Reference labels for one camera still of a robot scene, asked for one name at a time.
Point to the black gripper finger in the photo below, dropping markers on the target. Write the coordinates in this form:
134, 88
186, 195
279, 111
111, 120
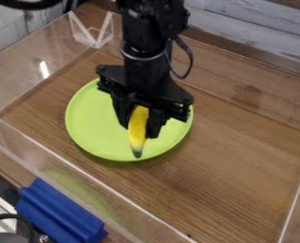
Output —
123, 107
156, 120

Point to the blue plastic block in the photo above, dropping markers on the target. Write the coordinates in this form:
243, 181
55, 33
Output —
57, 216

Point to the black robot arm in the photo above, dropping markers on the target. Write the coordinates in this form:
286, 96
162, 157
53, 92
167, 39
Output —
151, 25

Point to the clear acrylic corner bracket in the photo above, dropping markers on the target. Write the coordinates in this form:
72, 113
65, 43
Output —
92, 37

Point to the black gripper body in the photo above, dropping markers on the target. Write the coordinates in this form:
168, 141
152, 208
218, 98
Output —
143, 81

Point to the green round plate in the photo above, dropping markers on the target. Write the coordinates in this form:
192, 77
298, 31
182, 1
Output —
93, 129

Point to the clear acrylic enclosure wall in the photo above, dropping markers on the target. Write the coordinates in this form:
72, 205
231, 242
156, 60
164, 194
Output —
224, 187

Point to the yellow toy banana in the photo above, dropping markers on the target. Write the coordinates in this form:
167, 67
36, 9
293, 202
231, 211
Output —
136, 130

